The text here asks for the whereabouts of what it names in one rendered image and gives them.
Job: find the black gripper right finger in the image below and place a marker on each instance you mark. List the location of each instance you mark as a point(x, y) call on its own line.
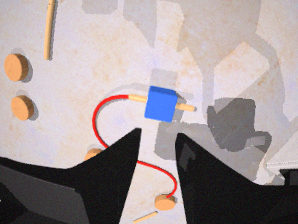
point(213, 193)

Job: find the red string with wooden stick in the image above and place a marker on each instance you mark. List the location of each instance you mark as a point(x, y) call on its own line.
point(186, 107)

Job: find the blue cube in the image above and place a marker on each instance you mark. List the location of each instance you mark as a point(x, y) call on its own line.
point(160, 104)

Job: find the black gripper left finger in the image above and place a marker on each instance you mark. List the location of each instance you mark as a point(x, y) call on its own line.
point(92, 192)

